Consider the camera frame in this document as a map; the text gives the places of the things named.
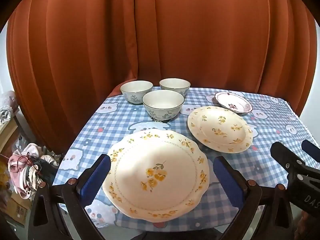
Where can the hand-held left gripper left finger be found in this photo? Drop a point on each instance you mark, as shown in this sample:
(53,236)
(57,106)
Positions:
(96,177)

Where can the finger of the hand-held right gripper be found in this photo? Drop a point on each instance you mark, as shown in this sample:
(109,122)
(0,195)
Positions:
(311,147)
(282,155)

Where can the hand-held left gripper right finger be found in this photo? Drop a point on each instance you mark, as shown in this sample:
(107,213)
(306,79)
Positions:
(228,182)

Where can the round yellow flower plate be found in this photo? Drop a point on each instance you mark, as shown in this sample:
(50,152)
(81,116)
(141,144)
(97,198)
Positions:
(220,135)

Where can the large scalloped yellow flower plate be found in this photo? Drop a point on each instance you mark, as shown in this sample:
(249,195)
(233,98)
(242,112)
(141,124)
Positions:
(160,155)

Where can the small pink rimmed plate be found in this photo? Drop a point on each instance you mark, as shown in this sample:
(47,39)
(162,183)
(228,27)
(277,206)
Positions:
(232,101)

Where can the white bowl with blue leaves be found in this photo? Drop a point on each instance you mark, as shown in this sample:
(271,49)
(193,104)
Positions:
(175,85)
(162,105)
(136,91)

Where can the blue checked bear tablecloth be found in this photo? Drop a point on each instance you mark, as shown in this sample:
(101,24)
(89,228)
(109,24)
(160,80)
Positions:
(112,120)

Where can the pile of pink white clothes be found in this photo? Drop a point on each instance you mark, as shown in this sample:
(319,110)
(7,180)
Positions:
(22,180)

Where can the cardboard box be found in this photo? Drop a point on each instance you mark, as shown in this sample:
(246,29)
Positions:
(18,208)

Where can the wooden cabinet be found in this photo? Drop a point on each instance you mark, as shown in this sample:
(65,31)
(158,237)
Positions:
(8,132)

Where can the grey white cloth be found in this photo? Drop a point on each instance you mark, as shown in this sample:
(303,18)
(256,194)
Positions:
(5,113)

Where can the orange curtain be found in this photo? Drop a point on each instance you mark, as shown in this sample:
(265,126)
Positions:
(160,30)

